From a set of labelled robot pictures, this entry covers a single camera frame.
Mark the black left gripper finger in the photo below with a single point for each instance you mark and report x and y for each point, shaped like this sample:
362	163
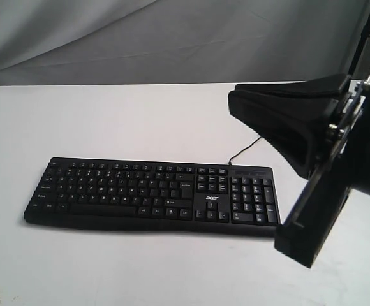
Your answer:
326	87

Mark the black acer keyboard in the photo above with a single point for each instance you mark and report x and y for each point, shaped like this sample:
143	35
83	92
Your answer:
118	195

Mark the grey backdrop cloth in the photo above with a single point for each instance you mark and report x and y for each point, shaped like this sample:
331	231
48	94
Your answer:
167	42

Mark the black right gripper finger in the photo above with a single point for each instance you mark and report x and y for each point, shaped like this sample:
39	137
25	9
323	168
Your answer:
295	127

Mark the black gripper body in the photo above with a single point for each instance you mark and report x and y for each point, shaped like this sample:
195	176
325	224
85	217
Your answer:
347	167

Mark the black stand pole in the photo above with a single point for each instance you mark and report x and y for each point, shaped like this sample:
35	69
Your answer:
364	36

